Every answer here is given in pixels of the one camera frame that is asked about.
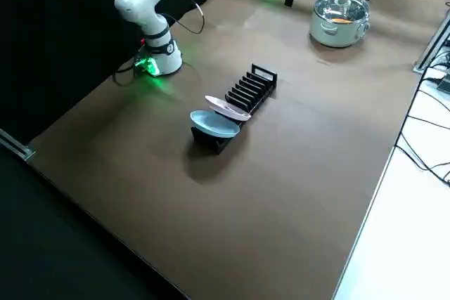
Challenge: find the white round plate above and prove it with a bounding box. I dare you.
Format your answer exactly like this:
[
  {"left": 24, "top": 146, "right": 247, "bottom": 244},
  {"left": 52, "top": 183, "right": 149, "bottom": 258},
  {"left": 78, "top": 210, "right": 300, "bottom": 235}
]
[{"left": 205, "top": 95, "right": 252, "bottom": 122}]

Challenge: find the light blue round plate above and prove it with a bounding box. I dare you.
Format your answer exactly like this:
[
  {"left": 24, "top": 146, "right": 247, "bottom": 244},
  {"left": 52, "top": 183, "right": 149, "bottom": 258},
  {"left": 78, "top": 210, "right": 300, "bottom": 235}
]
[{"left": 189, "top": 110, "right": 241, "bottom": 139}]

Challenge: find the black slotted drying rack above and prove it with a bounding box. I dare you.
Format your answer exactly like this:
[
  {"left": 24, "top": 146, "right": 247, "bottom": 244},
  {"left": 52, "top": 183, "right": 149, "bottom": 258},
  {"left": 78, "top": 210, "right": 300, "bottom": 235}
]
[{"left": 191, "top": 63, "right": 279, "bottom": 156}]

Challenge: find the pale green electric pot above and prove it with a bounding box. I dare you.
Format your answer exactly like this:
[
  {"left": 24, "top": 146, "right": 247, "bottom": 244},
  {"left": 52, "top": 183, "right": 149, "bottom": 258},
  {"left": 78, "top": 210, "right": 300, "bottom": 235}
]
[{"left": 309, "top": 0, "right": 372, "bottom": 48}]

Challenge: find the white desk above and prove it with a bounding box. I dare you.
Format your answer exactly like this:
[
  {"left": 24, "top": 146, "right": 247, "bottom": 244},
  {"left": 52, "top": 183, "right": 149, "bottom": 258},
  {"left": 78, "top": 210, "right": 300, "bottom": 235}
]
[{"left": 332, "top": 64, "right": 450, "bottom": 300}]

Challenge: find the aluminium frame post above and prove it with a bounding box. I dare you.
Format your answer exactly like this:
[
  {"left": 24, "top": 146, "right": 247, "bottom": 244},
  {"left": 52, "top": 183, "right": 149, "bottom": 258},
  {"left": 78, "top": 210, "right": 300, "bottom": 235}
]
[{"left": 413, "top": 8, "right": 450, "bottom": 73}]

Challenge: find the black desk cable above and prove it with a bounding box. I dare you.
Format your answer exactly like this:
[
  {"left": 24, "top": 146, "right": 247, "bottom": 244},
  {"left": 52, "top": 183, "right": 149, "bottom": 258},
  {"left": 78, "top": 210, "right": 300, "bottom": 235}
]
[{"left": 392, "top": 67, "right": 450, "bottom": 188}]

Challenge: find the silver frame bar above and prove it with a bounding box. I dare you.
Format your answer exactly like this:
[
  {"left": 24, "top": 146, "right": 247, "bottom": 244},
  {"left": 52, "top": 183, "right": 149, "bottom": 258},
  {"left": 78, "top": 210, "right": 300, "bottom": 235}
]
[{"left": 0, "top": 127, "right": 37, "bottom": 161}]

